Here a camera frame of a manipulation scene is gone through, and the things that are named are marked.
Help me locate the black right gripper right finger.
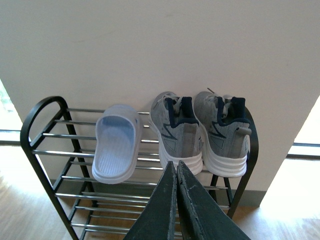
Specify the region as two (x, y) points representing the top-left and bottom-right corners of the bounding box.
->
(177, 161), (249, 240)

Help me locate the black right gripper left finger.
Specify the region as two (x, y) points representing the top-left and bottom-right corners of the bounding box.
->
(124, 161), (177, 240)

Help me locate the grey knit sneaker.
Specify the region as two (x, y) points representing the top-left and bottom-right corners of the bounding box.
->
(148, 91), (203, 175)
(193, 91), (252, 178)

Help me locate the black metal shoe rack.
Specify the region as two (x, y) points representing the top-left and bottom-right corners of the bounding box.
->
(20, 96), (259, 240)

